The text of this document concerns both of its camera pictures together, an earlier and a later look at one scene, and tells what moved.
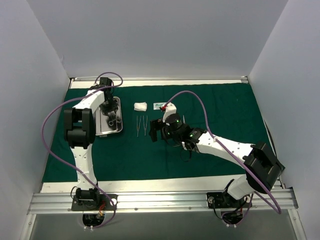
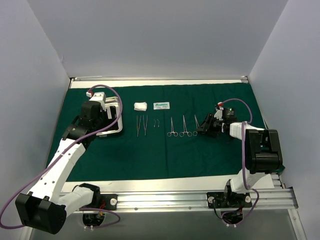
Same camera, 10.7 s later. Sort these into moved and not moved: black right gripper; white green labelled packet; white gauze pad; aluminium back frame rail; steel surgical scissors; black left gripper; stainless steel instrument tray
Moved: black left gripper; steel surgical scissors; black right gripper
Not moved: aluminium back frame rail; stainless steel instrument tray; white green labelled packet; white gauze pad
